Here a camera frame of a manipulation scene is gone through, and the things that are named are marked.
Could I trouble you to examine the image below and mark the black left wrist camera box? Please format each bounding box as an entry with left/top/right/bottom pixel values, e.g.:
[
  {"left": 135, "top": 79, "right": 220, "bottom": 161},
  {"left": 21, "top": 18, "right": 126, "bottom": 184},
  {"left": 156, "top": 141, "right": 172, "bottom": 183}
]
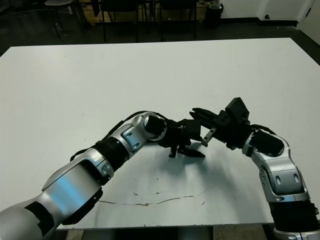
[{"left": 185, "top": 119, "right": 202, "bottom": 141}]

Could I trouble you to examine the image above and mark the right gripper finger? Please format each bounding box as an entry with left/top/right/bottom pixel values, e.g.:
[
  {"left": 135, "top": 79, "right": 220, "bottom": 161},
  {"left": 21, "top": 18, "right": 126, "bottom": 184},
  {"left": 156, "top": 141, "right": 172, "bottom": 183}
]
[
  {"left": 189, "top": 112, "right": 218, "bottom": 128},
  {"left": 191, "top": 107, "right": 221, "bottom": 120}
]

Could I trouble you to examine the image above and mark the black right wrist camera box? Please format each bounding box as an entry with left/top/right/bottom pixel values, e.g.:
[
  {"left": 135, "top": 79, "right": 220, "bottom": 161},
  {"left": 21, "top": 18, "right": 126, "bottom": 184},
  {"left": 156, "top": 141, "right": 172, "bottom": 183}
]
[{"left": 224, "top": 97, "right": 250, "bottom": 121}]

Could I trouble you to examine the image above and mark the grey plastic chair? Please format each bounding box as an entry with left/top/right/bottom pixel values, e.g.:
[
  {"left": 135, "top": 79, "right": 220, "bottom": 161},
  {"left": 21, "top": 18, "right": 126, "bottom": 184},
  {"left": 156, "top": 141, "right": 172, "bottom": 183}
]
[{"left": 44, "top": 0, "right": 86, "bottom": 40}]

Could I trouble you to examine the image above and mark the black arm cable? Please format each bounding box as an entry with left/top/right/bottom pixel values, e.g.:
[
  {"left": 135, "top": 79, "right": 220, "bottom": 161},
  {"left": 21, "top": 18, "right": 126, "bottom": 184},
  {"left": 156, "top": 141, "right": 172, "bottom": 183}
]
[
  {"left": 251, "top": 123, "right": 276, "bottom": 136},
  {"left": 69, "top": 109, "right": 151, "bottom": 162}
]

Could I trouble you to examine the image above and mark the black trash bin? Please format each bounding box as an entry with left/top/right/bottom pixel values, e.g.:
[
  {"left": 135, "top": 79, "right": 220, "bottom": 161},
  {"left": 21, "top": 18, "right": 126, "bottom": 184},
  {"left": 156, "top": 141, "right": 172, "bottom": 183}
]
[{"left": 204, "top": 2, "right": 224, "bottom": 28}]

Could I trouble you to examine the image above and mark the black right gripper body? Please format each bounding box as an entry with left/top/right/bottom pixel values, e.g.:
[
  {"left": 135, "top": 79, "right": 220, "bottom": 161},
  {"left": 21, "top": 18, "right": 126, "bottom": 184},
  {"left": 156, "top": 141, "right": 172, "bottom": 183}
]
[{"left": 201, "top": 109, "right": 252, "bottom": 150}]

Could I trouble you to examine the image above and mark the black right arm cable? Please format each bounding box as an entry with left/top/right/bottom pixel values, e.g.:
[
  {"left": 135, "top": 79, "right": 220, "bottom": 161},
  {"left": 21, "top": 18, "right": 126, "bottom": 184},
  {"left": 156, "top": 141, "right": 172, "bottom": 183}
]
[{"left": 251, "top": 123, "right": 276, "bottom": 136}]

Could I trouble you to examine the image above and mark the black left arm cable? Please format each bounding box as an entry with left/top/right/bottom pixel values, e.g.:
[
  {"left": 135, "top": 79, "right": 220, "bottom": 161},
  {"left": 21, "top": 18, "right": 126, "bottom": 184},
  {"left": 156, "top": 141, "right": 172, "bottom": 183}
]
[{"left": 69, "top": 109, "right": 151, "bottom": 162}]

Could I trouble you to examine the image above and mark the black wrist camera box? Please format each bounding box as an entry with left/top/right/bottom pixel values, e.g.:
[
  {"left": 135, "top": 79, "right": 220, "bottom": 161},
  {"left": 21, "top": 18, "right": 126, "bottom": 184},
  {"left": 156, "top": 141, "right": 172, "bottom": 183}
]
[
  {"left": 185, "top": 119, "right": 202, "bottom": 141},
  {"left": 224, "top": 97, "right": 250, "bottom": 121}
]

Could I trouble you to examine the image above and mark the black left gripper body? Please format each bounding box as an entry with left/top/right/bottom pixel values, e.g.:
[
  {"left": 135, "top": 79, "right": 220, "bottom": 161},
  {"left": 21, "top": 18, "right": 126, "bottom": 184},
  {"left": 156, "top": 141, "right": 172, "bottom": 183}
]
[{"left": 158, "top": 119, "right": 202, "bottom": 158}]

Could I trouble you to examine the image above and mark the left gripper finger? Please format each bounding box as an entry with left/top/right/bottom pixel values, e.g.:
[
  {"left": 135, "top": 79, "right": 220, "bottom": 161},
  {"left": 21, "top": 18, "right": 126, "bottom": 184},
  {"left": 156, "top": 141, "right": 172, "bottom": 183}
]
[{"left": 177, "top": 147, "right": 206, "bottom": 159}]

